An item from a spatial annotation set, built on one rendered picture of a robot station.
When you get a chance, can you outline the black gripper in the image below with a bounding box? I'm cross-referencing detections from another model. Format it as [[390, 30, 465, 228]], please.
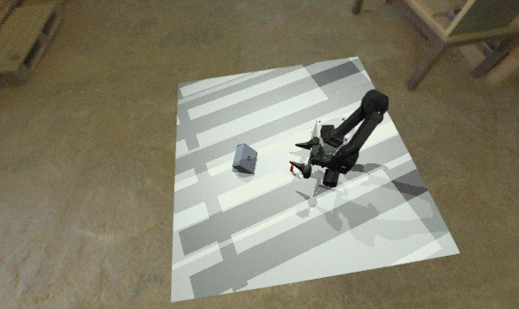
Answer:
[[289, 137, 329, 178]]

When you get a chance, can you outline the grey sloped panel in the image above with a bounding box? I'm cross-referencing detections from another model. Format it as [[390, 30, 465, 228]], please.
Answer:
[[232, 143, 257, 174]]

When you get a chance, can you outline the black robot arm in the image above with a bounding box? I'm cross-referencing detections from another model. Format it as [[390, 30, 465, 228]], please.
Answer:
[[311, 89, 389, 187]]

